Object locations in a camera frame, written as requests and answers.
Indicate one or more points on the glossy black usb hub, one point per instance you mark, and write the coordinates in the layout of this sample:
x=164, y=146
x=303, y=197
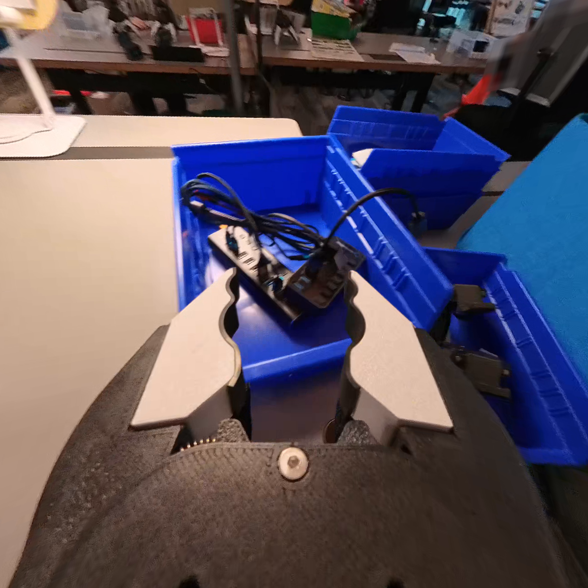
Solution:
x=330, y=280

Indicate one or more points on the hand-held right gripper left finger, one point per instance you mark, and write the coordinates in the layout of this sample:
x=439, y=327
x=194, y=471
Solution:
x=193, y=363

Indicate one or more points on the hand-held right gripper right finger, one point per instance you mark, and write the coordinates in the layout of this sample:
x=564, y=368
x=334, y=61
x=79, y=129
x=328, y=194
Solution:
x=395, y=367

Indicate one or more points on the long black button hub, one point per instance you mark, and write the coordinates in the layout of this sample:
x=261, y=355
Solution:
x=248, y=268

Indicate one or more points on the orange traffic cone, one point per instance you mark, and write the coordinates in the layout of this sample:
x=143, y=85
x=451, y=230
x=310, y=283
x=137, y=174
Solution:
x=477, y=89

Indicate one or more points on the red plastic bin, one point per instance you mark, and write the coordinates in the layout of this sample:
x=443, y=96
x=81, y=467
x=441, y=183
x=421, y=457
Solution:
x=202, y=27

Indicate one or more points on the teal blue panel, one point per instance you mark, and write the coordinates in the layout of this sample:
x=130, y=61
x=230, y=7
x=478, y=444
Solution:
x=542, y=220

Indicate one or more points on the white document stand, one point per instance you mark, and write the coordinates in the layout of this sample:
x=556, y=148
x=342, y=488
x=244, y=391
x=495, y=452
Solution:
x=41, y=135

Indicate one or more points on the green plastic bin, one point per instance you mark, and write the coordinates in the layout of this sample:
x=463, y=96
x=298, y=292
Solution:
x=330, y=20

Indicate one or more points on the metal pole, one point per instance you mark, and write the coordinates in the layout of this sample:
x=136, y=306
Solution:
x=235, y=55

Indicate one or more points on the small clear plastic box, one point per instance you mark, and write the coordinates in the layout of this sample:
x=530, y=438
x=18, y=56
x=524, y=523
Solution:
x=85, y=20

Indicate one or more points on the blue plastic bin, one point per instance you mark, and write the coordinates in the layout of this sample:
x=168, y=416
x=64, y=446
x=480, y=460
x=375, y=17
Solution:
x=275, y=174
x=542, y=390
x=427, y=183

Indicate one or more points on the beige wooden board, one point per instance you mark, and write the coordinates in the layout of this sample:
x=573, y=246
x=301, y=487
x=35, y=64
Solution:
x=36, y=11

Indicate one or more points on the black rectangular device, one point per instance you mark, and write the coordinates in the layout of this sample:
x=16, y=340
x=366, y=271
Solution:
x=177, y=53

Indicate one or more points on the black connector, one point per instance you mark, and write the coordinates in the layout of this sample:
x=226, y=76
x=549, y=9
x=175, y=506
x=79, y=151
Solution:
x=482, y=372
x=468, y=298

